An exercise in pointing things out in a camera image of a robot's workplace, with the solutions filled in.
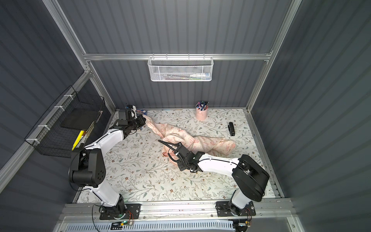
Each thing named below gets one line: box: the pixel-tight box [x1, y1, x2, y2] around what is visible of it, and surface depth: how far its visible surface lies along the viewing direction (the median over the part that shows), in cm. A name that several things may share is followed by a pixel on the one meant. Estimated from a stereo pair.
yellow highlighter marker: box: [71, 130, 85, 151], surface depth 73 cm
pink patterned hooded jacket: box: [142, 115, 237, 166], surface depth 96 cm
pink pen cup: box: [195, 104, 209, 121], surface depth 111 cm
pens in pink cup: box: [195, 101, 210, 111], surface depth 107 cm
